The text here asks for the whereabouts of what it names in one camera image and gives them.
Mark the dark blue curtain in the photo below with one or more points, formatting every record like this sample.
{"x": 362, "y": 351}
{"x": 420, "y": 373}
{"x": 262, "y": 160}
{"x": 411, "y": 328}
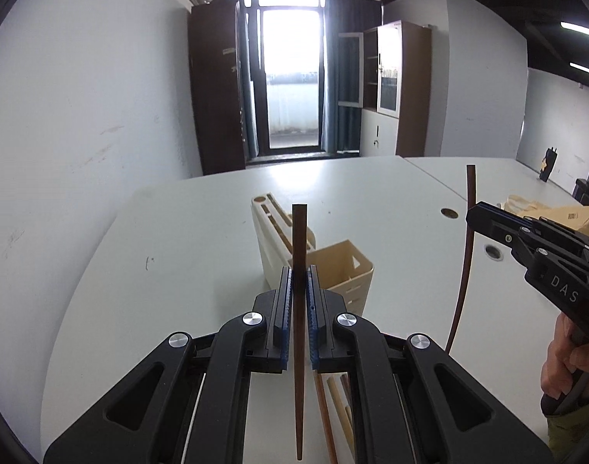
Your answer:
{"x": 345, "y": 22}

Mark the person's right hand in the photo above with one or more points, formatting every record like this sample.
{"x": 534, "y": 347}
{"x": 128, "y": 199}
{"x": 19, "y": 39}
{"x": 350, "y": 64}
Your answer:
{"x": 562, "y": 360}

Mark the brown white glass cabinet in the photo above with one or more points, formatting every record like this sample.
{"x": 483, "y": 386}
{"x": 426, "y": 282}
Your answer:
{"x": 396, "y": 90}

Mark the small black yellow device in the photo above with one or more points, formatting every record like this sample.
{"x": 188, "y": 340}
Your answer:
{"x": 547, "y": 163}

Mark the dark brown curved chopstick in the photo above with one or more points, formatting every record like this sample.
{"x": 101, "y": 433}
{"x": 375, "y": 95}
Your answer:
{"x": 471, "y": 195}

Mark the table cable grommet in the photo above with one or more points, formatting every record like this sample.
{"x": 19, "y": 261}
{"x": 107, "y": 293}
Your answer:
{"x": 493, "y": 252}
{"x": 449, "y": 213}

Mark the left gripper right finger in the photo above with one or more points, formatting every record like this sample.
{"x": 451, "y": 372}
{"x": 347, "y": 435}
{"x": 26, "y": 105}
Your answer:
{"x": 410, "y": 401}

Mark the balcony glass door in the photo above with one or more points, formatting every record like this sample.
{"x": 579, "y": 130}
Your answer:
{"x": 285, "y": 61}

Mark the dark brown tall cabinet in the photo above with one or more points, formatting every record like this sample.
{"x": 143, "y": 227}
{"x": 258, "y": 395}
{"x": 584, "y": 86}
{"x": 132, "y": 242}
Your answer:
{"x": 212, "y": 36}

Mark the ceiling light strip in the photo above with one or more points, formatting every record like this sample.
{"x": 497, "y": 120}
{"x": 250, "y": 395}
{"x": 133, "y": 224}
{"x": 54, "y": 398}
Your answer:
{"x": 580, "y": 29}

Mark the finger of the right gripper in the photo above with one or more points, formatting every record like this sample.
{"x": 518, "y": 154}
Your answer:
{"x": 525, "y": 235}
{"x": 540, "y": 245}

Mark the brown paper bag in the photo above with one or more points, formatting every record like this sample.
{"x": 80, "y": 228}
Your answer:
{"x": 575, "y": 217}

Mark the cream utensil holder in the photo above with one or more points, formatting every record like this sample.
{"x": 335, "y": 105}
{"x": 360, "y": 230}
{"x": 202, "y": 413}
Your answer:
{"x": 342, "y": 267}

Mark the reddish brown chopstick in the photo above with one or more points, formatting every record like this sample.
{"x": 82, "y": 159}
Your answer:
{"x": 325, "y": 417}

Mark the light bamboo chopstick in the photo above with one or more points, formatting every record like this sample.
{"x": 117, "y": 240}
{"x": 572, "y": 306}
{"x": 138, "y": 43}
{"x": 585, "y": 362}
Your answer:
{"x": 342, "y": 412}

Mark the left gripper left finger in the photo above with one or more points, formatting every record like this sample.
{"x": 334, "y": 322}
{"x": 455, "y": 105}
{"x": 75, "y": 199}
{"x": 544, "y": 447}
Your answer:
{"x": 186, "y": 401}

